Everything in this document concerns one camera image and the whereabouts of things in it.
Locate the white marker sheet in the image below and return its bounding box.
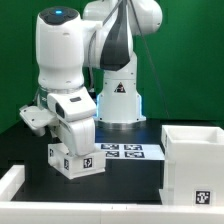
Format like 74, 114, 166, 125
96, 143, 164, 161

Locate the white left rail block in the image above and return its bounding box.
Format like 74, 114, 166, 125
0, 165, 25, 202

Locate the large white drawer housing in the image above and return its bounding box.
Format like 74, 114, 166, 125
159, 125, 224, 206

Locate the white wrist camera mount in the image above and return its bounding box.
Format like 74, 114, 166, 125
20, 106, 58, 137

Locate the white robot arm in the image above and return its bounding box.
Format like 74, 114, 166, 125
36, 0, 162, 156

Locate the white front rail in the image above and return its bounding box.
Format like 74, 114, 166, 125
0, 202, 224, 224

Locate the small white drawer box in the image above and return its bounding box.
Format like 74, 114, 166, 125
48, 143, 106, 179

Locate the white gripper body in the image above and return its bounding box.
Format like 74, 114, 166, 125
50, 117, 95, 156

